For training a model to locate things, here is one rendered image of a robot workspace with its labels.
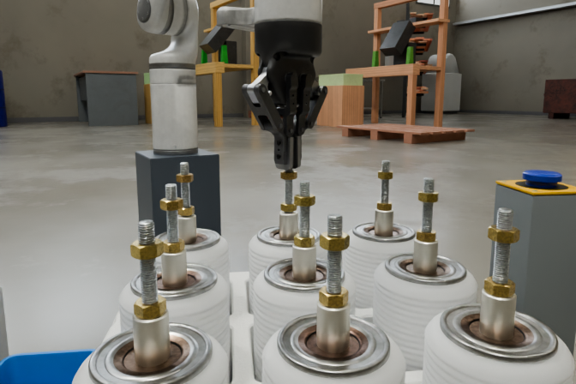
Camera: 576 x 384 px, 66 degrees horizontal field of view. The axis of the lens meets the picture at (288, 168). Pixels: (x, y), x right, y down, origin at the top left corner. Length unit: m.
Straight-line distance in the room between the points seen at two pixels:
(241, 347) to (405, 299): 0.16
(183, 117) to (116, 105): 6.22
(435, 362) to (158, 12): 0.76
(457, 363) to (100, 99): 6.90
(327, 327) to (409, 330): 0.14
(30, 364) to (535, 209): 0.60
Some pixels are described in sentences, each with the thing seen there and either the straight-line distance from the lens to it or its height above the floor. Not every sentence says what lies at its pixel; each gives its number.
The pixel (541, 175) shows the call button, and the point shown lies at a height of 0.33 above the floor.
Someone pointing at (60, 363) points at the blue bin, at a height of 0.11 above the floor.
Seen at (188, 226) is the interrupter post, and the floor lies 0.27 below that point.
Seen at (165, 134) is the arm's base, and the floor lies 0.34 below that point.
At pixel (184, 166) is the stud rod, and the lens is 0.51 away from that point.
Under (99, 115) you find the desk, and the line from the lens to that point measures 7.10.
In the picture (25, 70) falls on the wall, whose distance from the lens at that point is 8.74.
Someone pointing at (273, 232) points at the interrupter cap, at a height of 0.25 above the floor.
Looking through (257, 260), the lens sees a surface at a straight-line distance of 0.52.
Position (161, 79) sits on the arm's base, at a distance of 0.92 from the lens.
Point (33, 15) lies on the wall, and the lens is 8.83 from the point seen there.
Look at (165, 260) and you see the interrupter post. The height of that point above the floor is 0.28.
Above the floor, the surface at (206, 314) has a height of 0.24.
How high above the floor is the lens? 0.42
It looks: 9 degrees down
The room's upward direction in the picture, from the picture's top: straight up
